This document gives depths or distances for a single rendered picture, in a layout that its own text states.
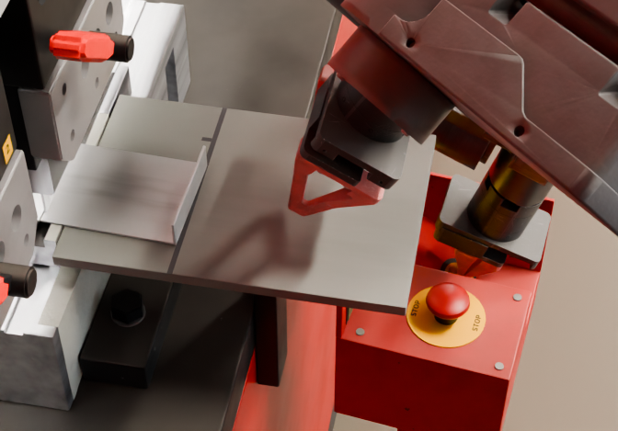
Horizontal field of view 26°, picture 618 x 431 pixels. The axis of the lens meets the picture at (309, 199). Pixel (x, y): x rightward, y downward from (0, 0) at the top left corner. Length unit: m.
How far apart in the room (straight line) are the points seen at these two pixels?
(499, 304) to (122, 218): 0.40
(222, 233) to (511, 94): 0.65
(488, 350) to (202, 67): 0.39
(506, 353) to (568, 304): 1.07
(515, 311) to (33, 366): 0.46
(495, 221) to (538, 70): 0.87
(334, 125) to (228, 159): 0.17
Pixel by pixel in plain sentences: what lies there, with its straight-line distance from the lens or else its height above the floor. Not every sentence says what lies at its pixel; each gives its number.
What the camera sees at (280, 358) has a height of 0.80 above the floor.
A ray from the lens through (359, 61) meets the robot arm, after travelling 0.41.
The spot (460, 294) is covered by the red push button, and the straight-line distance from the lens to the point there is 1.21.
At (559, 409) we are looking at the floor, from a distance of 2.15.
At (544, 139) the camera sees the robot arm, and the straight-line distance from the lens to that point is 0.36.
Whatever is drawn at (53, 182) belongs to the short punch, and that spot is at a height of 1.03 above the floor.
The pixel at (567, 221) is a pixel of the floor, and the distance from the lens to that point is 2.40.
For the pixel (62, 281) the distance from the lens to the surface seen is 1.03.
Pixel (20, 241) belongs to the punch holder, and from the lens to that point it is 0.85.
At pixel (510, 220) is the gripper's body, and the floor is 0.85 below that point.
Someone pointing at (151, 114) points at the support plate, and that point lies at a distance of 1.10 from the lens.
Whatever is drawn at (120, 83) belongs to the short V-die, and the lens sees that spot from 1.13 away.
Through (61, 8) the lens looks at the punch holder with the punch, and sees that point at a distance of 0.88.
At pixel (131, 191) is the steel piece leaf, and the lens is 1.03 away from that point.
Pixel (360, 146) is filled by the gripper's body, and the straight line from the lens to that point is 0.90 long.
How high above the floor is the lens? 1.75
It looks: 47 degrees down
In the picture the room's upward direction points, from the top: straight up
